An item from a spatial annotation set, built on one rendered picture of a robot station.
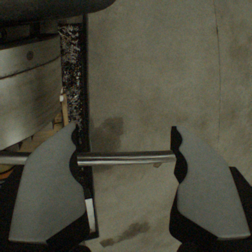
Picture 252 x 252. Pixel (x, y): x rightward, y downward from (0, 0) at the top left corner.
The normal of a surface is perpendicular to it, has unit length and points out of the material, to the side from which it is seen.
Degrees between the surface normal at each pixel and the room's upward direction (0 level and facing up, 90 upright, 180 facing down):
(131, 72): 0
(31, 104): 42
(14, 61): 36
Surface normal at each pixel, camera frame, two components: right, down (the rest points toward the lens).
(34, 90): 0.93, 0.21
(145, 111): 0.37, 0.46
